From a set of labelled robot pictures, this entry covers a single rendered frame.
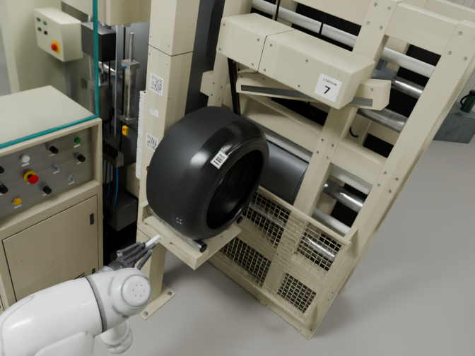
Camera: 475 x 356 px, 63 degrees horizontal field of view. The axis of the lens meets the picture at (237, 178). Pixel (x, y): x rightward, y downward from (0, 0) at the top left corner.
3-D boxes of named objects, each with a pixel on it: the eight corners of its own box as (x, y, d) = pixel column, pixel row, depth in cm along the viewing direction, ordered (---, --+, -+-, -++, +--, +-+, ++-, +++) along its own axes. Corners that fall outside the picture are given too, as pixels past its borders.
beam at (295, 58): (214, 52, 168) (220, 16, 159) (247, 44, 186) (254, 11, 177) (337, 111, 144) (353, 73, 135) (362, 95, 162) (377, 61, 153)
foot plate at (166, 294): (116, 294, 249) (116, 292, 248) (148, 271, 268) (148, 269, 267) (145, 320, 239) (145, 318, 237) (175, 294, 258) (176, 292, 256)
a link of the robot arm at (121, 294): (131, 260, 102) (78, 278, 94) (153, 253, 87) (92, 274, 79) (145, 309, 100) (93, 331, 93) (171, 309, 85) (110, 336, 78)
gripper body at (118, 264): (119, 275, 140) (138, 259, 146) (104, 261, 143) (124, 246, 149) (121, 286, 145) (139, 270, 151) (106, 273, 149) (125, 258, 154)
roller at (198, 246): (149, 214, 190) (146, 210, 186) (155, 207, 191) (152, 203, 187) (202, 253, 176) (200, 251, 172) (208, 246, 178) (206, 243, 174)
